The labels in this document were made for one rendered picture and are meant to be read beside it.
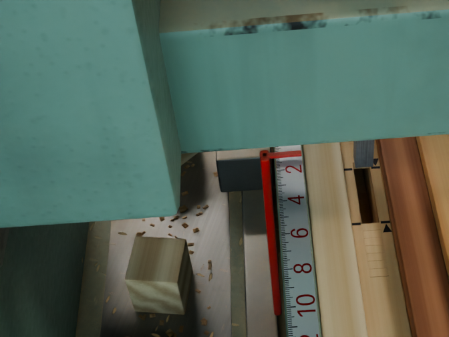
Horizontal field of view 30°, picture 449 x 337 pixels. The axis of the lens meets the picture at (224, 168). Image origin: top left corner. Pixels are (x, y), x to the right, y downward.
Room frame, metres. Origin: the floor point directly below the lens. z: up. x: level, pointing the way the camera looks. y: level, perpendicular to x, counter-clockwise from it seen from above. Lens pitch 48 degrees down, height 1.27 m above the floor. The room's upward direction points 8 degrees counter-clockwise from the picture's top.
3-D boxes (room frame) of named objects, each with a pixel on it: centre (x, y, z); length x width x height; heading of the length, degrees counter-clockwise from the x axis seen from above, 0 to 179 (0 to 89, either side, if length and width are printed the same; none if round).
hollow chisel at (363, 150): (0.28, -0.07, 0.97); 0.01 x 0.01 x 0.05; 85
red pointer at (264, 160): (0.29, -0.03, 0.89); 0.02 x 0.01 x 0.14; 85
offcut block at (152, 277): (0.32, 0.05, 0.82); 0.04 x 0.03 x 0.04; 167
